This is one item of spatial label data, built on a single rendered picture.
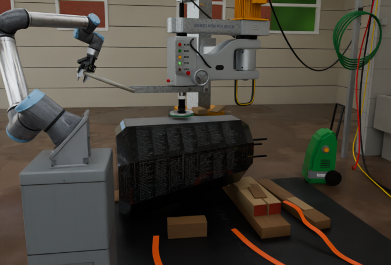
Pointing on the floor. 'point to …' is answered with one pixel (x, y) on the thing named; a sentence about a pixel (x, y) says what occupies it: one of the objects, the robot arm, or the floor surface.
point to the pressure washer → (323, 155)
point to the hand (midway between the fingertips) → (80, 79)
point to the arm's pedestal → (70, 211)
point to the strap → (260, 249)
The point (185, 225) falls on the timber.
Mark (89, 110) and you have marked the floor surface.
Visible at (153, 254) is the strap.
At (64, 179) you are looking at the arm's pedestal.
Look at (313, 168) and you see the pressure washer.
